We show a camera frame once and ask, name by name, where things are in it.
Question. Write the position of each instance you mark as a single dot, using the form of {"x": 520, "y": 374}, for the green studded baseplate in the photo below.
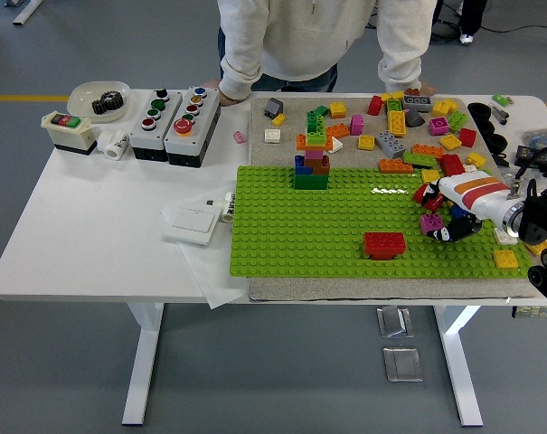
{"x": 300, "y": 235}

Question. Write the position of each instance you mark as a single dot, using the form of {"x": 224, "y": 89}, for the person's right forearm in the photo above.
{"x": 241, "y": 68}

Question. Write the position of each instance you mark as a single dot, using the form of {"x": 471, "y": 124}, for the black electronic module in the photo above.
{"x": 524, "y": 156}

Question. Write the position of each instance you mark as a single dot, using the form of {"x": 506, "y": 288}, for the grey two-by-four brick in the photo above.
{"x": 390, "y": 144}

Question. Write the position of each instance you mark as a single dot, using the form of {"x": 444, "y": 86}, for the white pipe tee fitting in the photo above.
{"x": 115, "y": 145}

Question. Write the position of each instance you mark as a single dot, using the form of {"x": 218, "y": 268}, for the magenta two-by-two brick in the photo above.
{"x": 431, "y": 223}

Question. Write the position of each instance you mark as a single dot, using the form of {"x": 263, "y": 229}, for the small green block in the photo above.
{"x": 499, "y": 98}

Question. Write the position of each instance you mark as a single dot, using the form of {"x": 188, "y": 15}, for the person's right hand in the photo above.
{"x": 213, "y": 84}

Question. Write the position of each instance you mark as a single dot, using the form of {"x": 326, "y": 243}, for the long green brick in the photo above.
{"x": 417, "y": 159}

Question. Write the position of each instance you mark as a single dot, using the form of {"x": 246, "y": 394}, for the control box with emergency stop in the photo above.
{"x": 196, "y": 141}

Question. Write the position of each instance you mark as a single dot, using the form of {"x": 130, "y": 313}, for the white table leg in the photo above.
{"x": 458, "y": 361}
{"x": 146, "y": 352}

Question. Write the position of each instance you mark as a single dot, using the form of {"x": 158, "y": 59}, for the metal hand tool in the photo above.
{"x": 499, "y": 115}

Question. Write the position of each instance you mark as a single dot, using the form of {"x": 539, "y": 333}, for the person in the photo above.
{"x": 309, "y": 40}
{"x": 472, "y": 16}

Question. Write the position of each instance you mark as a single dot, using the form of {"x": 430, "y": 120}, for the orange brick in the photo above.
{"x": 427, "y": 150}
{"x": 338, "y": 131}
{"x": 395, "y": 166}

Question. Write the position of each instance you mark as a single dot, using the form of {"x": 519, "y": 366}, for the person's left forearm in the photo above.
{"x": 402, "y": 63}

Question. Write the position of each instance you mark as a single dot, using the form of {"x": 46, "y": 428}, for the desk control panel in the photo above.
{"x": 533, "y": 313}

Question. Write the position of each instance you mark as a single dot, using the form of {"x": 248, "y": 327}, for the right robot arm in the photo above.
{"x": 537, "y": 212}

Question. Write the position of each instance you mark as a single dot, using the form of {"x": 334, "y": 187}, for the three-button control box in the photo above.
{"x": 139, "y": 140}

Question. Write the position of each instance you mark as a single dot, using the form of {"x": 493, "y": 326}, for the translucent white sheet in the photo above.
{"x": 210, "y": 282}

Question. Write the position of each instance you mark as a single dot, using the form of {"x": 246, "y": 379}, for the grey-brown mat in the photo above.
{"x": 300, "y": 289}

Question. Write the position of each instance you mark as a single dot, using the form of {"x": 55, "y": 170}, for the small pink brick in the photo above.
{"x": 240, "y": 137}

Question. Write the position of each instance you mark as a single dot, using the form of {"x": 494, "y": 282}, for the multicoloured brick tower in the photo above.
{"x": 310, "y": 182}

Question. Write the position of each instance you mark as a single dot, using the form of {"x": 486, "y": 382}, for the brown brick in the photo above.
{"x": 412, "y": 91}

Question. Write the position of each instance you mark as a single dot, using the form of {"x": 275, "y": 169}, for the small black part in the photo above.
{"x": 501, "y": 159}

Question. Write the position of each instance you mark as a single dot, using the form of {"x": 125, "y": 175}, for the red two-by-four brick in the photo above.
{"x": 383, "y": 244}
{"x": 451, "y": 166}

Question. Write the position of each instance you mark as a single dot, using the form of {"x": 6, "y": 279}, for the white bowl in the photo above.
{"x": 79, "y": 97}

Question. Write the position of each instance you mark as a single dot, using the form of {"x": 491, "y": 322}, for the white furniture foot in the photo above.
{"x": 26, "y": 11}

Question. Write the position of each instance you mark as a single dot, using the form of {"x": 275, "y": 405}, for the black metal gears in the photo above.
{"x": 106, "y": 104}

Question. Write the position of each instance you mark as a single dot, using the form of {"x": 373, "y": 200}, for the long yellow brick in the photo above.
{"x": 397, "y": 123}

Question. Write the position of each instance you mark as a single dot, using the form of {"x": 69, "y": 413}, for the small white slope brick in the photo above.
{"x": 337, "y": 144}

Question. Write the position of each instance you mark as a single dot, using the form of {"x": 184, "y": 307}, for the small yellow brick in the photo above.
{"x": 385, "y": 97}
{"x": 278, "y": 120}

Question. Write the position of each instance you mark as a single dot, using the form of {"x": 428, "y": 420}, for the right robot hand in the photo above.
{"x": 476, "y": 190}

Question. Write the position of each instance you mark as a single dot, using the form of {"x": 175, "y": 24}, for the metal floor socket cover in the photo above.
{"x": 394, "y": 322}
{"x": 403, "y": 364}

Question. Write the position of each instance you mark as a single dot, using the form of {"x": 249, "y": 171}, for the beige red-green switch box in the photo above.
{"x": 69, "y": 138}

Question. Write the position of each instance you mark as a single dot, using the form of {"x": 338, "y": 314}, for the grey brick with rings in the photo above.
{"x": 417, "y": 103}

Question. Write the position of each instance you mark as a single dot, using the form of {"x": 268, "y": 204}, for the white flat brick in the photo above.
{"x": 272, "y": 135}

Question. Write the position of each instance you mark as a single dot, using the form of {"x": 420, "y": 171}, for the white table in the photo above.
{"x": 97, "y": 203}

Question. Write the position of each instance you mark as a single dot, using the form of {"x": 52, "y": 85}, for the dark grey slope brick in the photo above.
{"x": 273, "y": 108}

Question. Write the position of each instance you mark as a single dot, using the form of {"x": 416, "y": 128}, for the person's left hand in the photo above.
{"x": 427, "y": 89}

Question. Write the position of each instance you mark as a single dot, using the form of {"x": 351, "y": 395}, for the white wall switch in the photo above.
{"x": 191, "y": 223}

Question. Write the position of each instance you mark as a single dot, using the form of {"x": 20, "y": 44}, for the small white printed fitting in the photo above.
{"x": 228, "y": 210}

